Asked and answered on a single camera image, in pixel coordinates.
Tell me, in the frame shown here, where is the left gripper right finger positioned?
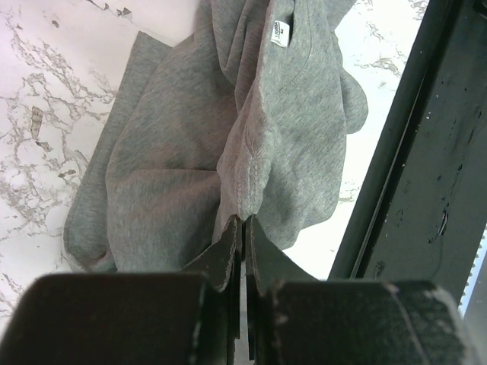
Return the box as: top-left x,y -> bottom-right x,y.
245,217 -> 478,364

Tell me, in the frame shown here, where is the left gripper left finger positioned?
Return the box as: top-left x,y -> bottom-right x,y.
8,217 -> 242,364

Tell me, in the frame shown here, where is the grey t-shirt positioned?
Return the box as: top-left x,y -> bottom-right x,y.
62,1 -> 368,272

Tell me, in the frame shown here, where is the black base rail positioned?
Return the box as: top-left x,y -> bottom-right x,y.
329,1 -> 486,291

